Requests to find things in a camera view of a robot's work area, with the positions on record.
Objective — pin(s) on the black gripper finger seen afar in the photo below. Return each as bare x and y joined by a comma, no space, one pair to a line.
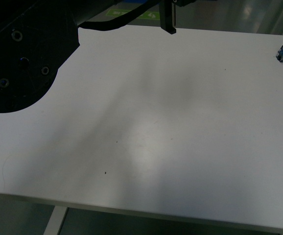
166,16

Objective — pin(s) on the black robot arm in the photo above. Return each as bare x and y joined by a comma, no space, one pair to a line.
38,36

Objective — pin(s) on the white table leg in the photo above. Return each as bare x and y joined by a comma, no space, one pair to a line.
56,221

